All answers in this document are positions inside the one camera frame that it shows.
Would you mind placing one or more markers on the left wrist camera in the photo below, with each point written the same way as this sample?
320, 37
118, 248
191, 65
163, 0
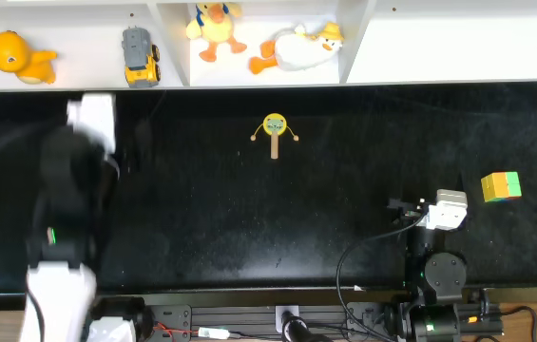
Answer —
93, 116

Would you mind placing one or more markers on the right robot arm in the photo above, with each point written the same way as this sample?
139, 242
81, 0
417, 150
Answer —
439, 280

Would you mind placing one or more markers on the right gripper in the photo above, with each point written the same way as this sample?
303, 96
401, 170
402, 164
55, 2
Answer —
403, 206

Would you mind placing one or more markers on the mounting rail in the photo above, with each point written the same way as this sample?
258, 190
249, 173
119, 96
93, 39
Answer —
249, 320

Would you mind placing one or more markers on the white shelf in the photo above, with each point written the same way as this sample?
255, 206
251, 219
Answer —
401, 52

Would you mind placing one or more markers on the many-coloured puzzle cube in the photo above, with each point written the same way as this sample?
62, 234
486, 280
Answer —
501, 186

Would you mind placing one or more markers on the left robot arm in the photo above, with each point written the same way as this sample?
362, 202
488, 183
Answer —
66, 199

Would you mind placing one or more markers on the yellow rubber duck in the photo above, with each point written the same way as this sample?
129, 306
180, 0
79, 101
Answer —
11, 54

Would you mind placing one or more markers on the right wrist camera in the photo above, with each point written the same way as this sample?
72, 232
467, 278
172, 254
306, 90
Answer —
447, 211

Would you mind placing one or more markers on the grey and yellow toy truck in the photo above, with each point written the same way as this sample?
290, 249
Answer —
139, 57

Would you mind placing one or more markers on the yellow plush duck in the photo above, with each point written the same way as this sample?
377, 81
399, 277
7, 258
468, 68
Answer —
216, 28

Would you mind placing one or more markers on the yellow rattle drum toy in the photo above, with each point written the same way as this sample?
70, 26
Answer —
274, 127

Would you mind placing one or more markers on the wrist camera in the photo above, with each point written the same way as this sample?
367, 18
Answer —
93, 116
447, 211

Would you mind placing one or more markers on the white plush duck with hat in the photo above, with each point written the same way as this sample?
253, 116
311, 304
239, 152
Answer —
301, 50

